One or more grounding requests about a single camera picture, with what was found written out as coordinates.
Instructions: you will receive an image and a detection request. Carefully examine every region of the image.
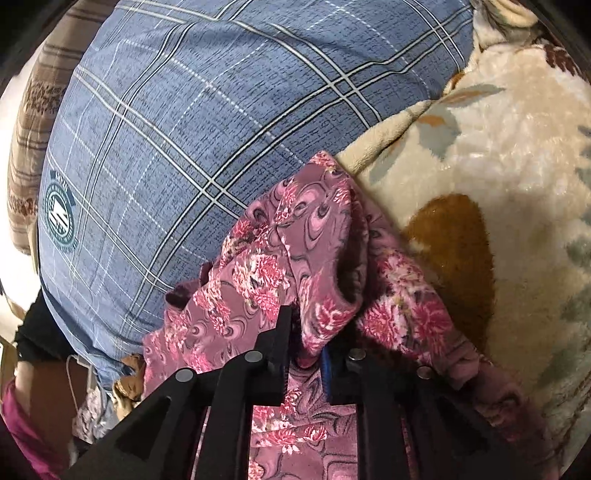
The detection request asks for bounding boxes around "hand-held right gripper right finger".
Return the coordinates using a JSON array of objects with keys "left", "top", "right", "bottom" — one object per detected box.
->
[{"left": 322, "top": 339, "right": 551, "bottom": 480}]

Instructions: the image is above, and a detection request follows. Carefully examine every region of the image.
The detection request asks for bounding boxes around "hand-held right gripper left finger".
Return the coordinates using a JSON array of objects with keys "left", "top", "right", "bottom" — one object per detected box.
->
[{"left": 60, "top": 305, "right": 293, "bottom": 480}]

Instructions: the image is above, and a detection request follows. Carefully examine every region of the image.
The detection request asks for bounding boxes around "pink floral garment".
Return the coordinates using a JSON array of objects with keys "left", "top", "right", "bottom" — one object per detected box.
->
[{"left": 142, "top": 151, "right": 561, "bottom": 480}]

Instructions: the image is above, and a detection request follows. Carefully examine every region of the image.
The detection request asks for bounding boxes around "dark cloth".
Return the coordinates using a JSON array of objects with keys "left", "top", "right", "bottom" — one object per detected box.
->
[{"left": 14, "top": 294, "right": 93, "bottom": 361}]

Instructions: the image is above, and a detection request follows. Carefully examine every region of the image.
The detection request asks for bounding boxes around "magenta cloth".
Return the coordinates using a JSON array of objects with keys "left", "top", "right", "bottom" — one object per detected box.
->
[{"left": 0, "top": 377, "right": 66, "bottom": 480}]

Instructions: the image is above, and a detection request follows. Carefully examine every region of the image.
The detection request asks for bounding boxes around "blue plaid quilt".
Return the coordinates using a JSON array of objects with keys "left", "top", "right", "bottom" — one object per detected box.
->
[{"left": 37, "top": 0, "right": 476, "bottom": 402}]

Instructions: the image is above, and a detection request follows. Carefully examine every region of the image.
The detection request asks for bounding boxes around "cream leaf-print fleece blanket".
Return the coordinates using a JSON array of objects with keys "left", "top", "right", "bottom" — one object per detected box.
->
[{"left": 335, "top": 0, "right": 591, "bottom": 462}]

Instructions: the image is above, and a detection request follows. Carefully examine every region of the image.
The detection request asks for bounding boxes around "brown striped pillow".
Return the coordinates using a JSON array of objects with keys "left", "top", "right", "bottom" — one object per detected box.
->
[{"left": 8, "top": 0, "right": 122, "bottom": 256}]

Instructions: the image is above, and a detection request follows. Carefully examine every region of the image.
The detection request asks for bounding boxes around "white cable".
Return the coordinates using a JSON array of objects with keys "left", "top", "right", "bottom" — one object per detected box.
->
[{"left": 66, "top": 354, "right": 99, "bottom": 416}]

